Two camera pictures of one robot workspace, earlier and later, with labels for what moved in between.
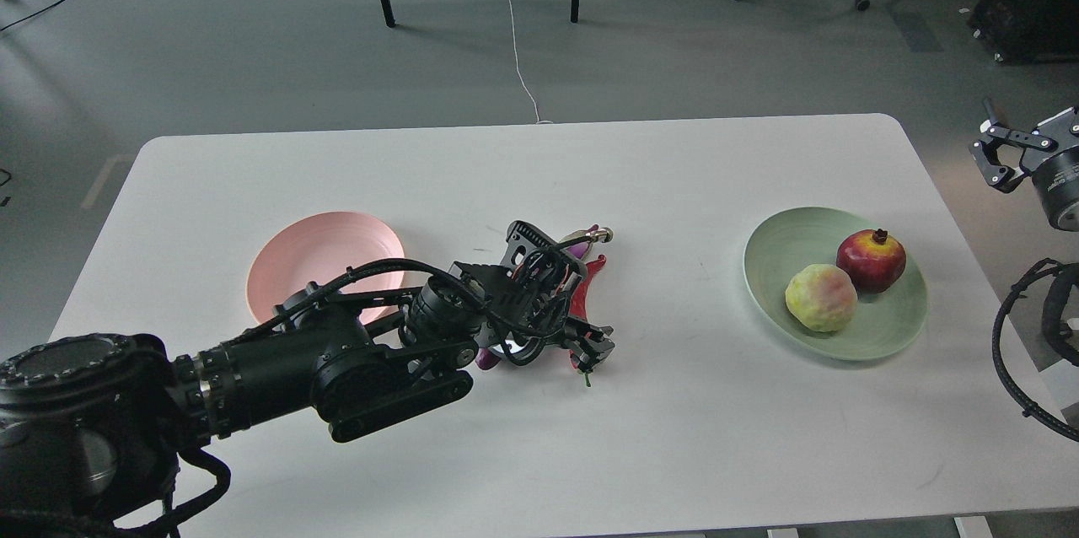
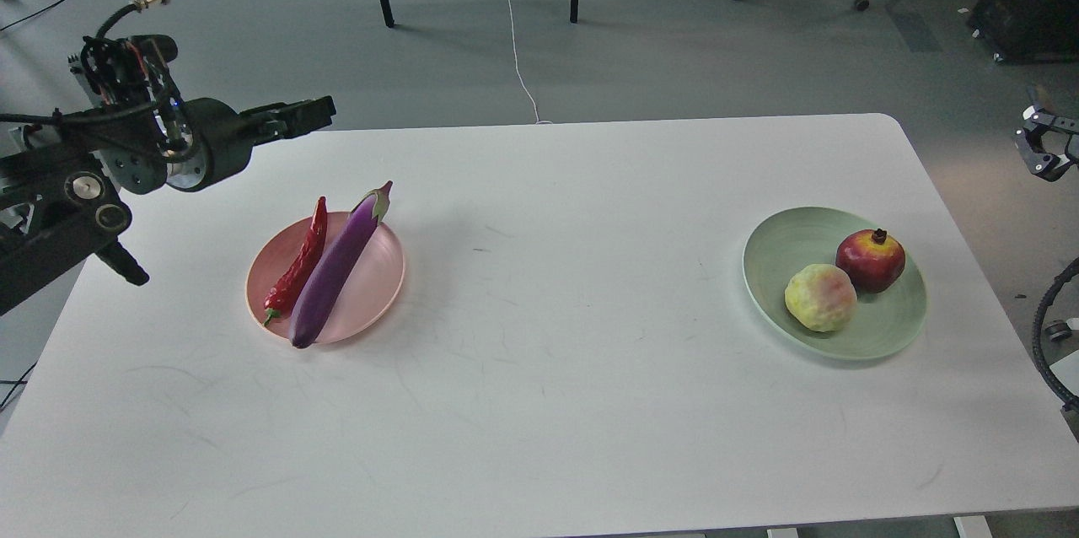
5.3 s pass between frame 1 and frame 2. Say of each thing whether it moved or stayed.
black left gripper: moved
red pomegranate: stayed
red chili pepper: moved
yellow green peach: stayed
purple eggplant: moved
